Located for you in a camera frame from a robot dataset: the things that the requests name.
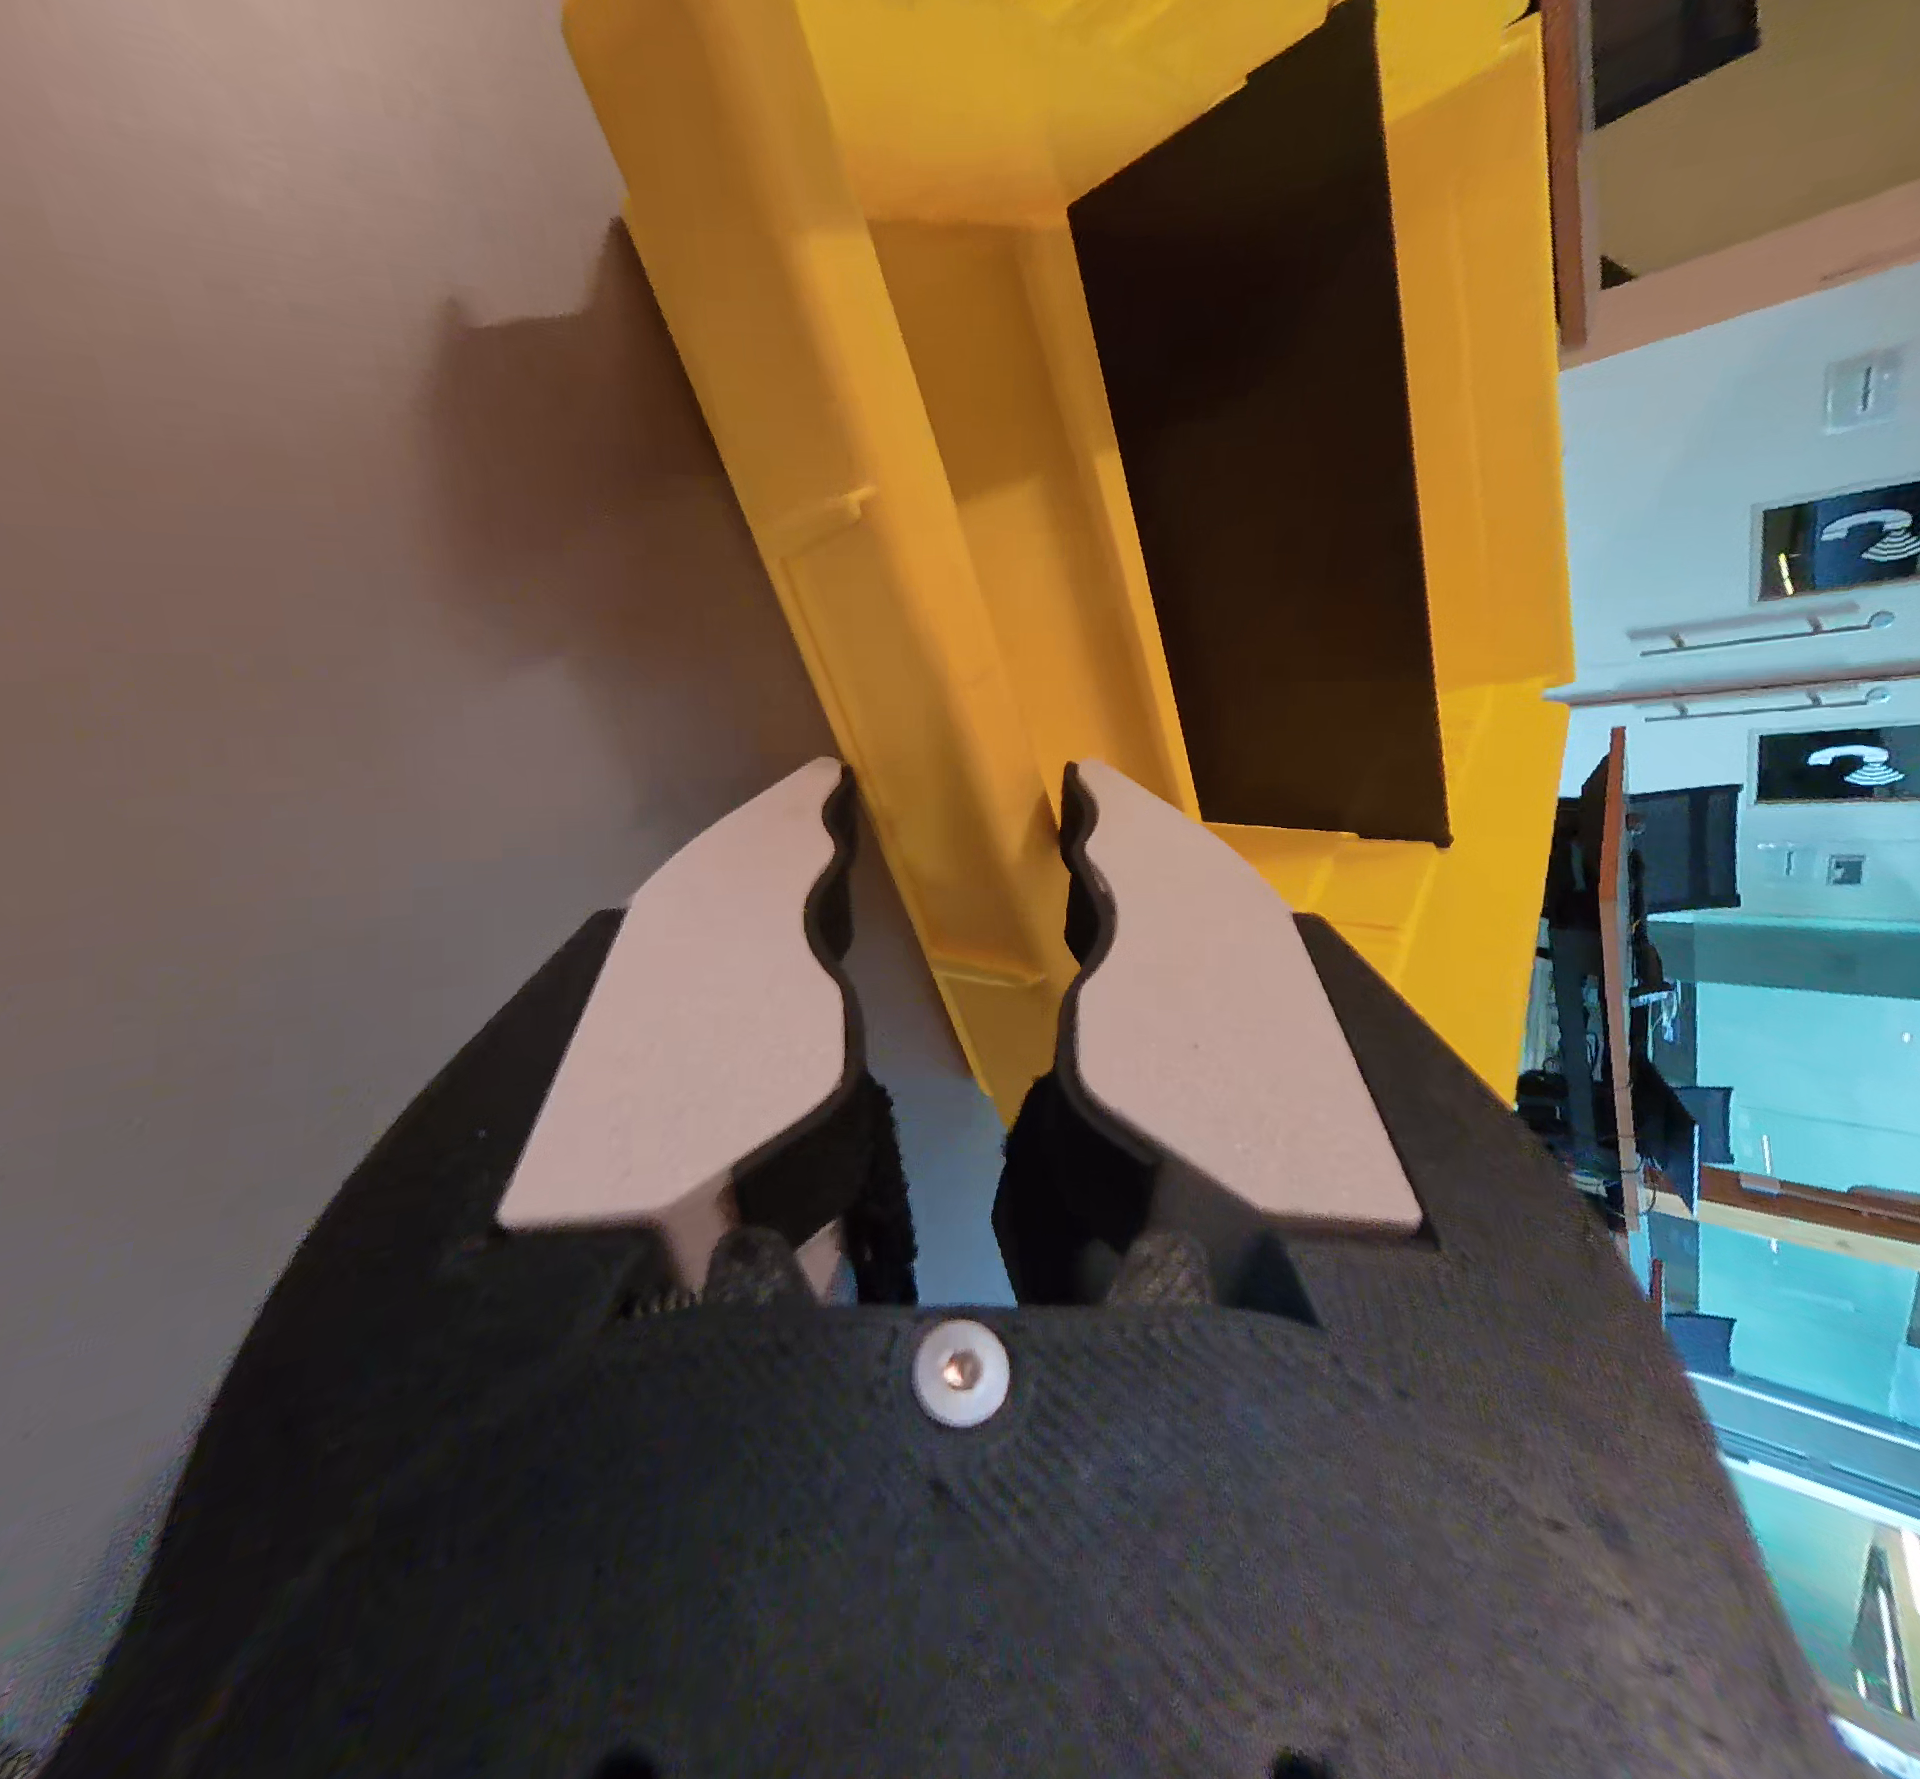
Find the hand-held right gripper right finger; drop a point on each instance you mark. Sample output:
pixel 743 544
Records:
pixel 1230 1043

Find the yellow plastic bin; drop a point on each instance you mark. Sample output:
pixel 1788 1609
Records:
pixel 750 235

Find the white wall switch plate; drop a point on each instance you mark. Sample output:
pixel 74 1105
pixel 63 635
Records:
pixel 1860 395

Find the black bin divider panel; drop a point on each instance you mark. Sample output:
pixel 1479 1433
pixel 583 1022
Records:
pixel 1261 460

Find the black phone wall sign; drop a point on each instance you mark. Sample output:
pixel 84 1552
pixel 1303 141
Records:
pixel 1845 763
pixel 1853 542

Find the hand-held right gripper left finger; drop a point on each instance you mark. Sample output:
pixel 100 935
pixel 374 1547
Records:
pixel 705 1043

